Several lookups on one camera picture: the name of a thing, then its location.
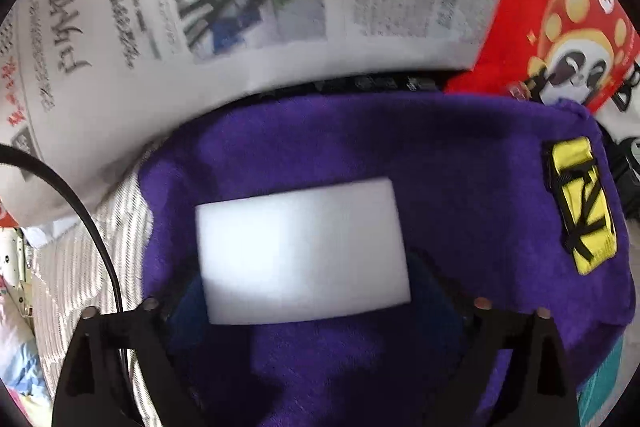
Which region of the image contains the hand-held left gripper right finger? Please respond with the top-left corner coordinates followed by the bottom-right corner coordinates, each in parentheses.
top-left (411, 254), bottom-right (582, 427)

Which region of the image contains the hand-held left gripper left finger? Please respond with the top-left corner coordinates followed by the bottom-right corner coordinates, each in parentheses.
top-left (52, 279), bottom-right (210, 427)

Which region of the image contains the white foam sponge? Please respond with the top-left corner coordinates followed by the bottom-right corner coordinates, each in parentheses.
top-left (194, 177), bottom-right (412, 326)

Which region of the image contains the teal ribbed cloth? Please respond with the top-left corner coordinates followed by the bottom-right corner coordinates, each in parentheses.
top-left (575, 337), bottom-right (626, 427)

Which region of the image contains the purple towel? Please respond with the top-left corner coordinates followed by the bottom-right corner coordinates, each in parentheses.
top-left (136, 92), bottom-right (632, 427)

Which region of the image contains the grey striped bed sheet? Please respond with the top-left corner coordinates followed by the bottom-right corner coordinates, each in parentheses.
top-left (30, 177), bottom-right (166, 427)

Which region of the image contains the colourful printed bedding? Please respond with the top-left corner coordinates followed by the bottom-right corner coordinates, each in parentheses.
top-left (0, 227), bottom-right (51, 427)

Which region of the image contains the white bag with black logo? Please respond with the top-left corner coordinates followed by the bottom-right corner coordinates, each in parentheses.
top-left (592, 62), bottom-right (640, 223)

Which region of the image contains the red panda print bag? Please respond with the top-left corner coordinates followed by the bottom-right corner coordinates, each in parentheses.
top-left (445, 0), bottom-right (640, 115)

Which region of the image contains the black cable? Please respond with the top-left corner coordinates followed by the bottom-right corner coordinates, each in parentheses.
top-left (0, 144), bottom-right (126, 315)

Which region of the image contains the yellow pouch with black straps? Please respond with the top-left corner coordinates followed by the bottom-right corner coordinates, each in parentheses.
top-left (542, 137), bottom-right (618, 276)

